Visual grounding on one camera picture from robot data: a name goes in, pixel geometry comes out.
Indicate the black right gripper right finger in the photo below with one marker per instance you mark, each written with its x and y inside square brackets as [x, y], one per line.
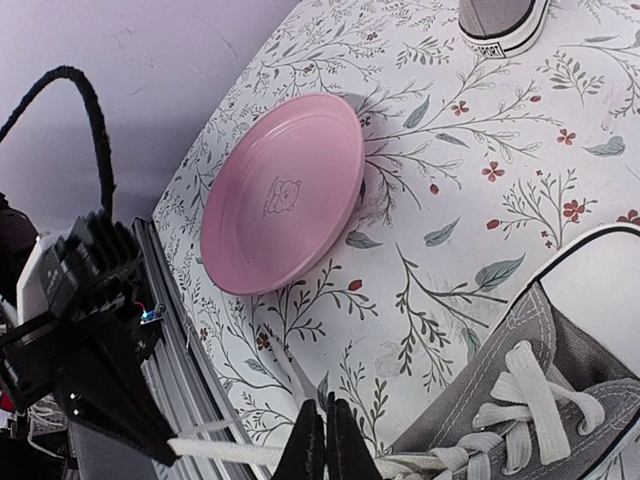
[347, 455]

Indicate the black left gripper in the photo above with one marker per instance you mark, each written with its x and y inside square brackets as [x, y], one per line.
[91, 368]

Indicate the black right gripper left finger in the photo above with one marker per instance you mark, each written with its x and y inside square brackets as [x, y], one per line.
[303, 457]

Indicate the grey sneaker with red sole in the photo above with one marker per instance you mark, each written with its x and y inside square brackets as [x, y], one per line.
[499, 29]

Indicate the pink plastic plate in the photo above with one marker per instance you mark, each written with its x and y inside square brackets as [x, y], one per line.
[283, 195]

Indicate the floral patterned table mat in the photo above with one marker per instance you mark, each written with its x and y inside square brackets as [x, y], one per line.
[477, 173]

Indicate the aluminium front rail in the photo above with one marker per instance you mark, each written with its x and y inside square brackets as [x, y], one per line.
[184, 386]

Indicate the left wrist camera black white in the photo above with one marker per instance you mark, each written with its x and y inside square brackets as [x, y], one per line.
[87, 270]

